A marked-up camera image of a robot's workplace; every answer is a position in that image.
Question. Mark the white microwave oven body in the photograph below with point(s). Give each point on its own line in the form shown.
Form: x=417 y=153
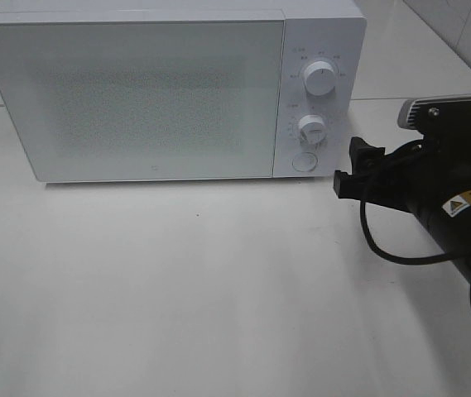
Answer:
x=312 y=30

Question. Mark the upper white power knob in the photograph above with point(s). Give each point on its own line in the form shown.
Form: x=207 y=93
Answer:
x=319 y=78

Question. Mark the white microwave door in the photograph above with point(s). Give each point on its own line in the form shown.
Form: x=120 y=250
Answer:
x=125 y=102

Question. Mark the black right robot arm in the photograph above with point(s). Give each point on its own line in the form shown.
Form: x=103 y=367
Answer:
x=452 y=231

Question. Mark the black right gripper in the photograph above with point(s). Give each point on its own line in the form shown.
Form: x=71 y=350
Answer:
x=409 y=179

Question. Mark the round door release button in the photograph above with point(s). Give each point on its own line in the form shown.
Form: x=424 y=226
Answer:
x=305 y=162

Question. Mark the white timer knob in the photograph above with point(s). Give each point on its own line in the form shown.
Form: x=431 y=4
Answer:
x=312 y=129

